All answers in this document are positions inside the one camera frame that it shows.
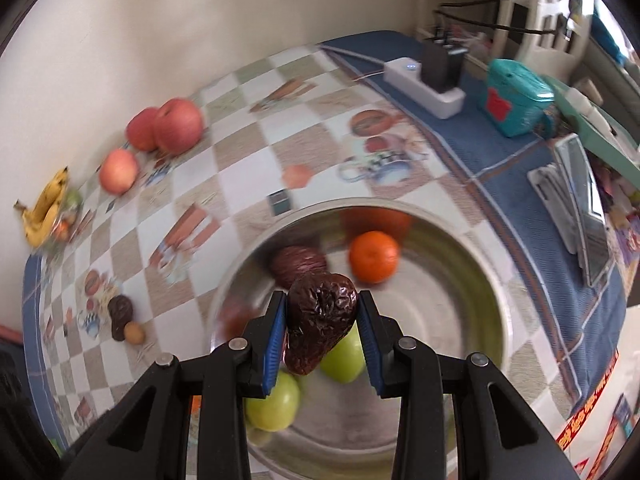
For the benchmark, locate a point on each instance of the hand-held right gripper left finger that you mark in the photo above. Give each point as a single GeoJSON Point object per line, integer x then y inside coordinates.
{"type": "Point", "coordinates": [275, 347]}

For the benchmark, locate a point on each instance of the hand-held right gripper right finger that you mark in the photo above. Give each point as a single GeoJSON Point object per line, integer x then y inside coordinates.
{"type": "Point", "coordinates": [371, 347]}

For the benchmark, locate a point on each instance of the large green fruit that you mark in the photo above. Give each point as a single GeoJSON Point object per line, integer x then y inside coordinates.
{"type": "Point", "coordinates": [345, 360]}

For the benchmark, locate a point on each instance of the wrinkled dark red date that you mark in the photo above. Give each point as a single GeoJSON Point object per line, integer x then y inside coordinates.
{"type": "Point", "coordinates": [297, 265]}
{"type": "Point", "coordinates": [120, 316]}
{"type": "Point", "coordinates": [320, 320]}

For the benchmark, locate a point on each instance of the small green fruit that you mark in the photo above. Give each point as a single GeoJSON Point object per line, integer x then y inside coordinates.
{"type": "Point", "coordinates": [274, 405]}

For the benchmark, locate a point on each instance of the stainless steel bowl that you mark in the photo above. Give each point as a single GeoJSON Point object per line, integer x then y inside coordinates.
{"type": "Point", "coordinates": [450, 310]}

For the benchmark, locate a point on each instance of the large orange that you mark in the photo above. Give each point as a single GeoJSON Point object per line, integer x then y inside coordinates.
{"type": "Point", "coordinates": [374, 256]}

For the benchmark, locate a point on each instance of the small tan longan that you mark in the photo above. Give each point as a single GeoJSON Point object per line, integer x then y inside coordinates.
{"type": "Point", "coordinates": [134, 333]}

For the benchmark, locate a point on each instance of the red paper banner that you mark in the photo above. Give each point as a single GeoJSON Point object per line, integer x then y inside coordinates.
{"type": "Point", "coordinates": [587, 410]}

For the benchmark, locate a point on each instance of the grey folding stand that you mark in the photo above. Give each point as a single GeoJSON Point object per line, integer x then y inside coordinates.
{"type": "Point", "coordinates": [555, 200]}

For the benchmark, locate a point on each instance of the pale pink apple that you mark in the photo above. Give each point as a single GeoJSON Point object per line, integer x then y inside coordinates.
{"type": "Point", "coordinates": [118, 171]}

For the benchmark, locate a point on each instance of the red apple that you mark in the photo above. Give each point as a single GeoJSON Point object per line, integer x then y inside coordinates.
{"type": "Point", "coordinates": [140, 129]}
{"type": "Point", "coordinates": [178, 126]}

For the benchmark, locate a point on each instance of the clear plastic bag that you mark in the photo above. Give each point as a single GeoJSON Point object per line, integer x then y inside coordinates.
{"type": "Point", "coordinates": [67, 215]}

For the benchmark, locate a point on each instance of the smartphone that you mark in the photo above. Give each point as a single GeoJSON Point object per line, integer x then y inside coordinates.
{"type": "Point", "coordinates": [582, 205]}

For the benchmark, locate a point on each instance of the white power strip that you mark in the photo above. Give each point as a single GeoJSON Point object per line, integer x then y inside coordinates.
{"type": "Point", "coordinates": [430, 92]}

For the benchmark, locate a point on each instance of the red object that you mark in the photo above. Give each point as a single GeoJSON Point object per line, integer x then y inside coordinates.
{"type": "Point", "coordinates": [9, 333]}

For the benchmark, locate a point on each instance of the yellow banana bunch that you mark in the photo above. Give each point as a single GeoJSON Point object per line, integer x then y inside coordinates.
{"type": "Point", "coordinates": [45, 207]}

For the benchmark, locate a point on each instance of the teal box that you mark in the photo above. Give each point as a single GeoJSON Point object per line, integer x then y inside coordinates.
{"type": "Point", "coordinates": [517, 97]}

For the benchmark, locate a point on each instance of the black charger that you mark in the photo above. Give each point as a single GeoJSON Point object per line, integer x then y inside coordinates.
{"type": "Point", "coordinates": [442, 65]}

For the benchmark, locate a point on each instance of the mint green tray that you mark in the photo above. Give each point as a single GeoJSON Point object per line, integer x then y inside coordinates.
{"type": "Point", "coordinates": [600, 145]}

